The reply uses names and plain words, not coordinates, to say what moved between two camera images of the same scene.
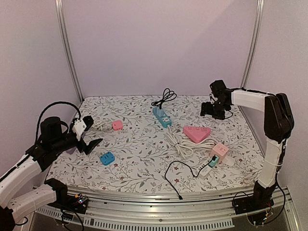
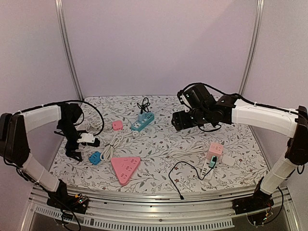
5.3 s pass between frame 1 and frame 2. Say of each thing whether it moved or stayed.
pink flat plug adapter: stayed
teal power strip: moved
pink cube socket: moved
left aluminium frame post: stayed
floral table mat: stayed
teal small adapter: stayed
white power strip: moved
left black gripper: moved
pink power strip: moved
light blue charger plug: moved
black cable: moved
